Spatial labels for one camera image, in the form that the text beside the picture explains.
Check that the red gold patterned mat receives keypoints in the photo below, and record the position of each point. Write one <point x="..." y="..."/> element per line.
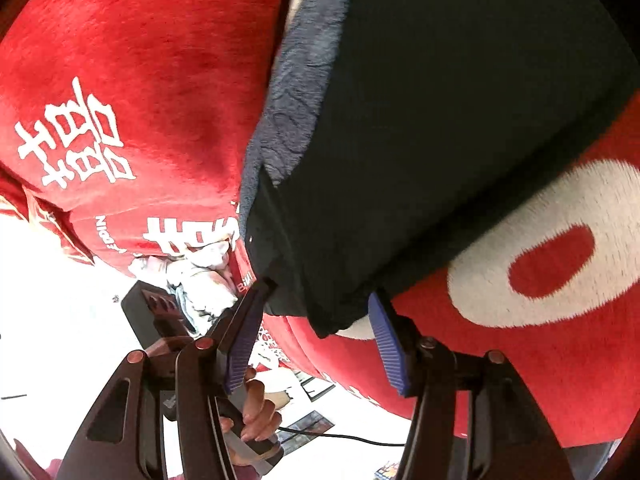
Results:
<point x="40" y="230"/>

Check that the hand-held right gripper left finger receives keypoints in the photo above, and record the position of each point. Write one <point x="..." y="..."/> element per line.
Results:
<point x="240" y="355"/>

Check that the red printed quilt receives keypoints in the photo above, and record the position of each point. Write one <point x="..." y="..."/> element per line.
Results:
<point x="125" y="60"/>

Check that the blue leaf-patterned cloth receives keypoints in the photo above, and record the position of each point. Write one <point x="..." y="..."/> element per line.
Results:
<point x="295" y="110"/>

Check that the black pants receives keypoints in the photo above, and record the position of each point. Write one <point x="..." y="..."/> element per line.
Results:
<point x="425" y="135"/>

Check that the red printed bed sheet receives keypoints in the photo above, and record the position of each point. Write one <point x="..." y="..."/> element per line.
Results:
<point x="525" y="375"/>

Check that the white floral cloth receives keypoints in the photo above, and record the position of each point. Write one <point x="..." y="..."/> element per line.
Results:
<point x="200" y="280"/>

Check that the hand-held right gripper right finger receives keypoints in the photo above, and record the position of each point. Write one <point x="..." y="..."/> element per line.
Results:
<point x="392" y="355"/>

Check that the printed paper card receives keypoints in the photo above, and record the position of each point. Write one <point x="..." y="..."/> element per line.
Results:
<point x="306" y="429"/>
<point x="317" y="388"/>
<point x="387" y="471"/>

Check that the person's left hand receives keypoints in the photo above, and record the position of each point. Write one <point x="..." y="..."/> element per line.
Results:
<point x="260" y="415"/>

